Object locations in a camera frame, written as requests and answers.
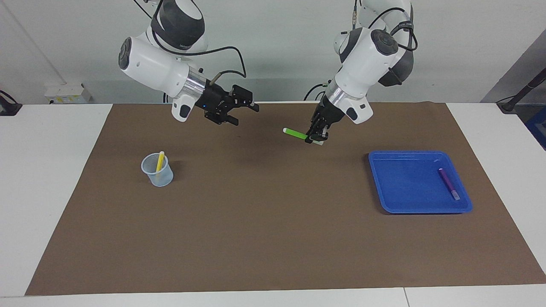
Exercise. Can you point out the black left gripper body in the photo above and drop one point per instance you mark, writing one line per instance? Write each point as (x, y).
(326, 113)

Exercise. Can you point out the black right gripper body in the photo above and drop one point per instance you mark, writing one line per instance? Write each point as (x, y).
(215, 102)

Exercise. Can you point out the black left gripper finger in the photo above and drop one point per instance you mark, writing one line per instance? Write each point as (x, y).
(311, 134)
(323, 134)

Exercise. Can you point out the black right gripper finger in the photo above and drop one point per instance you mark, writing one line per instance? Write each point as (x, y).
(228, 119)
(243, 100)

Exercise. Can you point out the green marker pen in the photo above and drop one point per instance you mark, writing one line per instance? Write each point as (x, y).
(295, 133)

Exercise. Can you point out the yellow marker pen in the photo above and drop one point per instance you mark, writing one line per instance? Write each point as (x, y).
(160, 161)

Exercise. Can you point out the purple marker pen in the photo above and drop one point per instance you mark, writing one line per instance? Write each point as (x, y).
(448, 182)

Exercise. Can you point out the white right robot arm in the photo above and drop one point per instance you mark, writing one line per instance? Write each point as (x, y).
(153, 64)

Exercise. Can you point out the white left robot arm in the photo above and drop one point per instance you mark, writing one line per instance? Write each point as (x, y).
(367, 55)

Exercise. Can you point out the translucent plastic cup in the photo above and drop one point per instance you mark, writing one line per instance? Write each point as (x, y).
(162, 179)

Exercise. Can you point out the brown table mat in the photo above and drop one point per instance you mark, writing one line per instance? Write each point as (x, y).
(273, 221)

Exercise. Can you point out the blue plastic tray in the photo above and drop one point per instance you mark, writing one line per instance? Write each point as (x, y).
(409, 187)

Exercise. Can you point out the white power strip box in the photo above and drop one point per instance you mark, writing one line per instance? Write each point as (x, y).
(66, 94)

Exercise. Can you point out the black stand pole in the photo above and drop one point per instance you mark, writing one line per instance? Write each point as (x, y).
(522, 91)

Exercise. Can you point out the black clamp base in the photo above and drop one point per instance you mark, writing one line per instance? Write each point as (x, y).
(9, 107)

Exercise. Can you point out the blue crate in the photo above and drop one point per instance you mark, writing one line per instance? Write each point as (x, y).
(538, 128)

